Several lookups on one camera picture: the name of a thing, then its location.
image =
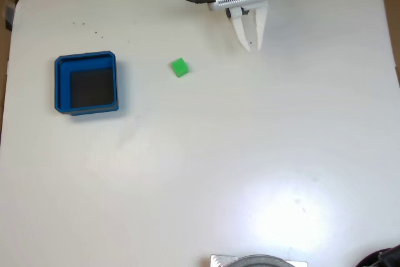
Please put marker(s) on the green cube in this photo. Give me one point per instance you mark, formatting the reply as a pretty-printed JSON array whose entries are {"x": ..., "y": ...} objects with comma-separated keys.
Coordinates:
[{"x": 179, "y": 67}]

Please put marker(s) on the blue square box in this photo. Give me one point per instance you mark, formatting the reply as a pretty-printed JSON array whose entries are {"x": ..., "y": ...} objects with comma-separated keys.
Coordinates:
[{"x": 62, "y": 85}]

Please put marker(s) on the silver metal plate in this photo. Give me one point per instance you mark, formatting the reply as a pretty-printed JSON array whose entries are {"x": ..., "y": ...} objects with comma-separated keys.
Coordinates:
[{"x": 218, "y": 261}]

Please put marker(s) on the dark oval stand base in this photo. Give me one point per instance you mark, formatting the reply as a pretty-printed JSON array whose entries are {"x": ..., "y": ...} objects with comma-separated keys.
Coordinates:
[
  {"x": 390, "y": 257},
  {"x": 262, "y": 262}
]

